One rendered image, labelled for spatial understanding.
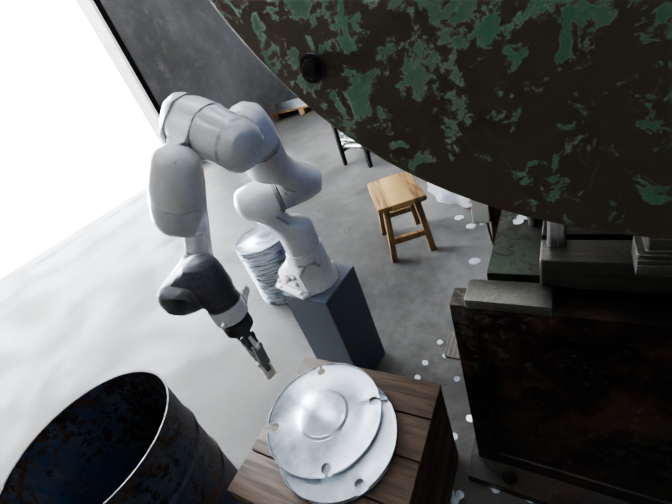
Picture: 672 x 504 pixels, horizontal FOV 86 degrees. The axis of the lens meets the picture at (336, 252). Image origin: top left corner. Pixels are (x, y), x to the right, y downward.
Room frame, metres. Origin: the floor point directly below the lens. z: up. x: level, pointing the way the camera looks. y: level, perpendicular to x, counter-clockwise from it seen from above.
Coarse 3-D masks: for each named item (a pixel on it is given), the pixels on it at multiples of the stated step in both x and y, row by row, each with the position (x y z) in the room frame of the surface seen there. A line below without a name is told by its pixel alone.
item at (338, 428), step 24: (288, 384) 0.67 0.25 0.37; (312, 384) 0.65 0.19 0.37; (336, 384) 0.62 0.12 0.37; (360, 384) 0.59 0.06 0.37; (288, 408) 0.61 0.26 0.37; (312, 408) 0.58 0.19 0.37; (336, 408) 0.55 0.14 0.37; (360, 408) 0.53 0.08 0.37; (288, 432) 0.54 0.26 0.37; (312, 432) 0.51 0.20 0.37; (336, 432) 0.49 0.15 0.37; (360, 432) 0.47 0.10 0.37; (288, 456) 0.48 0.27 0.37; (312, 456) 0.46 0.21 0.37; (336, 456) 0.44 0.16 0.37; (360, 456) 0.42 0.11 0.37
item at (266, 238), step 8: (248, 232) 1.79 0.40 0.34; (256, 232) 1.75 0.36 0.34; (264, 232) 1.70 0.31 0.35; (272, 232) 1.67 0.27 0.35; (240, 240) 1.73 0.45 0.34; (248, 240) 1.69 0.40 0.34; (256, 240) 1.65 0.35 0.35; (264, 240) 1.61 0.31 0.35; (272, 240) 1.59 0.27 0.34; (240, 248) 1.64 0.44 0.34; (248, 248) 1.61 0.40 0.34; (256, 248) 1.57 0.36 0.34; (264, 248) 1.54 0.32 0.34
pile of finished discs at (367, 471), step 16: (384, 400) 0.54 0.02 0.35; (384, 416) 0.50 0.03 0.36; (384, 432) 0.46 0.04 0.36; (368, 448) 0.44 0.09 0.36; (384, 448) 0.43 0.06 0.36; (368, 464) 0.41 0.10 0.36; (384, 464) 0.40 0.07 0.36; (288, 480) 0.44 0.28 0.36; (304, 480) 0.42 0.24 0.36; (320, 480) 0.41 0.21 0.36; (336, 480) 0.40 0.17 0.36; (352, 480) 0.39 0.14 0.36; (368, 480) 0.38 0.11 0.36; (304, 496) 0.39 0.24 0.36; (320, 496) 0.38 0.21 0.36; (336, 496) 0.37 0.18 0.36; (352, 496) 0.36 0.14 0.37
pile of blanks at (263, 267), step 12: (264, 252) 1.53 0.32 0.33; (276, 252) 1.54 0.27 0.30; (252, 264) 1.56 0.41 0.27; (264, 264) 1.53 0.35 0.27; (276, 264) 1.53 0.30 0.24; (252, 276) 1.59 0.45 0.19; (264, 276) 1.54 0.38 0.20; (276, 276) 1.53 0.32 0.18; (264, 288) 1.56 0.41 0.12; (276, 288) 1.53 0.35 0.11; (276, 300) 1.54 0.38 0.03
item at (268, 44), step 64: (256, 0) 0.35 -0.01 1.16; (320, 0) 0.32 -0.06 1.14; (384, 0) 0.29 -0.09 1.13; (448, 0) 0.26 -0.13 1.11; (512, 0) 0.24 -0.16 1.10; (576, 0) 0.22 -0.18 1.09; (640, 0) 0.20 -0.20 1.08; (320, 64) 0.33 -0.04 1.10; (384, 64) 0.30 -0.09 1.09; (448, 64) 0.27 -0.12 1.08; (512, 64) 0.24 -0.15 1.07; (576, 64) 0.22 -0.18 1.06; (640, 64) 0.20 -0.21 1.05; (384, 128) 0.30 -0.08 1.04; (448, 128) 0.27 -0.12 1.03; (512, 128) 0.24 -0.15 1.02; (576, 128) 0.22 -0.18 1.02; (640, 128) 0.20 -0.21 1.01; (512, 192) 0.24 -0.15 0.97; (576, 192) 0.22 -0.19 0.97; (640, 192) 0.19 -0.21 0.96
